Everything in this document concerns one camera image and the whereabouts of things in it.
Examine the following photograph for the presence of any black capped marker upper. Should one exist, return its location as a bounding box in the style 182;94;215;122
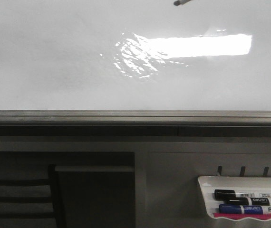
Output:
214;189;271;200

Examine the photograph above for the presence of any metal hook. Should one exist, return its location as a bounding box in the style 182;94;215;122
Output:
263;167;269;177
217;166;223;177
239;166;246;177

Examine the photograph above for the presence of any metal hook middle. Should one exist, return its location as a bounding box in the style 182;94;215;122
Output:
239;166;246;177

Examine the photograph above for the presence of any dark cabinet panel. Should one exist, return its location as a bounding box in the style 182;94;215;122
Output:
55;165;136;228

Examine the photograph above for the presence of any blue capped marker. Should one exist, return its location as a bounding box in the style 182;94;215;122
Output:
219;204;271;214

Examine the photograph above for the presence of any black capped marker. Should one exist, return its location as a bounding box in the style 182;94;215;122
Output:
225;197;271;206
214;189;271;200

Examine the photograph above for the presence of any metal hook right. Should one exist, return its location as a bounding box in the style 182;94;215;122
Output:
263;167;269;177

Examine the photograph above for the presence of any metal hook left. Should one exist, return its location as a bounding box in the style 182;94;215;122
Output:
217;166;223;177

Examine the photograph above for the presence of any white whiteboard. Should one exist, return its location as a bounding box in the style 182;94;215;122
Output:
0;0;271;126

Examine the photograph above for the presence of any taped black whiteboard marker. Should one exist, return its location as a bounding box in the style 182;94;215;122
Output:
174;0;191;6

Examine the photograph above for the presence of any black capped marker middle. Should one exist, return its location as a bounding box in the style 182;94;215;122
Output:
225;197;271;206

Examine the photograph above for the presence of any white plastic marker tray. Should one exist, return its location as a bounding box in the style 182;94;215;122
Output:
198;176;271;222

